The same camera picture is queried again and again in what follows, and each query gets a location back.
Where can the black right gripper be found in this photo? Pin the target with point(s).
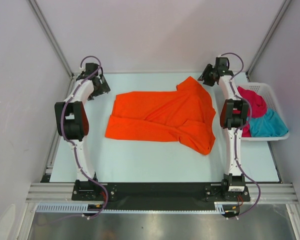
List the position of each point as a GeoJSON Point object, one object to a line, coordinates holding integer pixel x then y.
{"type": "Point", "coordinates": [205, 76]}

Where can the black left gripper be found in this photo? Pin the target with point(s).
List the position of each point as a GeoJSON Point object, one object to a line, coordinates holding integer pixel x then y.
{"type": "Point", "coordinates": [104, 88]}

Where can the orange t-shirt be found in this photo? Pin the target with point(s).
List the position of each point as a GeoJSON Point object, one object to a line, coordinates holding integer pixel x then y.
{"type": "Point", "coordinates": [184, 115]}

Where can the red t-shirt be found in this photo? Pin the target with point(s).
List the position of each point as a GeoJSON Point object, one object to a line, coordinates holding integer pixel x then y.
{"type": "Point", "coordinates": [258, 106]}

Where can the white plastic laundry basket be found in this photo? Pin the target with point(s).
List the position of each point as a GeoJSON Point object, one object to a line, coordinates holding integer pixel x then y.
{"type": "Point", "coordinates": [268, 95]}

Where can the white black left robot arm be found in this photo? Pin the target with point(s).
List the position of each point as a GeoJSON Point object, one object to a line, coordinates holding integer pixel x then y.
{"type": "Point", "coordinates": [73, 125]}

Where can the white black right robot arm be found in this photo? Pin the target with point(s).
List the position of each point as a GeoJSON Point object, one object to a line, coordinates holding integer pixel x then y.
{"type": "Point", "coordinates": [233, 118]}

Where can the teal t-shirt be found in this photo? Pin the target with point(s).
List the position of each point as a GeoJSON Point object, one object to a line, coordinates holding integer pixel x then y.
{"type": "Point", "coordinates": [266, 126]}

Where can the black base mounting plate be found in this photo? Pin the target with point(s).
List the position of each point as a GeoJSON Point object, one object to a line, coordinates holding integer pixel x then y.
{"type": "Point", "coordinates": [156, 196]}

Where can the aluminium frame rail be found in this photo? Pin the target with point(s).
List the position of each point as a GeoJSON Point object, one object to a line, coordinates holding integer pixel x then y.
{"type": "Point", "coordinates": [265, 193]}

